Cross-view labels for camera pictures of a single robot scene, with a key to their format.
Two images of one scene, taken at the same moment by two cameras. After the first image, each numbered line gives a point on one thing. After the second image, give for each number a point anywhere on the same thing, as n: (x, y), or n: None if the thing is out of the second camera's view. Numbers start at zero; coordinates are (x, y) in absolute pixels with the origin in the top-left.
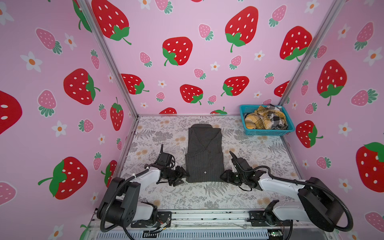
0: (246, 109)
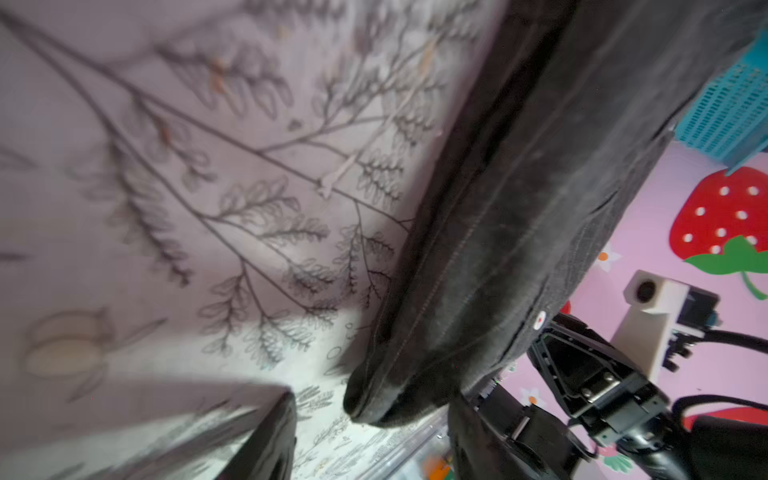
0: (729, 121)
